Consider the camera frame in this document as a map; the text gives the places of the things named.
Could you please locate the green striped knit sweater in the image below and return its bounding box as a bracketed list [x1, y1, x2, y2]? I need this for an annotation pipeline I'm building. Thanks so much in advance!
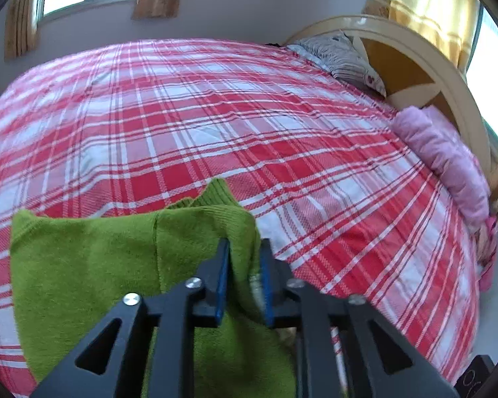
[10, 178, 298, 398]

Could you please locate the yellow curtain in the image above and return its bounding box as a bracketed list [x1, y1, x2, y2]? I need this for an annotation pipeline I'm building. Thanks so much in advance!
[387, 0, 481, 72]

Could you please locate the bright side window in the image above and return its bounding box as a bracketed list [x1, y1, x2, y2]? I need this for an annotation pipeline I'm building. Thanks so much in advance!
[466, 3, 498, 152]

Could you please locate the red plaid bed sheet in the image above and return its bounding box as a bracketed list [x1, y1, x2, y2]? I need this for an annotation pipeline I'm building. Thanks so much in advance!
[0, 38, 489, 398]

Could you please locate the grey striped pillow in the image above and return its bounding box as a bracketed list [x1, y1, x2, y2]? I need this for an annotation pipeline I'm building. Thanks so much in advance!
[288, 32, 388, 99]

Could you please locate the pink pillow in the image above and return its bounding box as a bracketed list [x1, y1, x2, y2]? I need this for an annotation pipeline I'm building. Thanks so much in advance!
[392, 105, 498, 292]

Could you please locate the black box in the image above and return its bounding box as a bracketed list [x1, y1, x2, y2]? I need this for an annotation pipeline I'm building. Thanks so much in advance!
[454, 354, 497, 395]

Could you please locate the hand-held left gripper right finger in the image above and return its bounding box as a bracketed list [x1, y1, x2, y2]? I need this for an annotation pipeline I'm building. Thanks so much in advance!
[259, 238, 461, 398]

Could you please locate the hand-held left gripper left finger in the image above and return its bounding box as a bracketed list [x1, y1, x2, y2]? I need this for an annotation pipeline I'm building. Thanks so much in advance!
[31, 238, 231, 398]

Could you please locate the cream wooden headboard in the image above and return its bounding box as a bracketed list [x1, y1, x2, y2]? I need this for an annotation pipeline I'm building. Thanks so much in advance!
[284, 14, 494, 177]

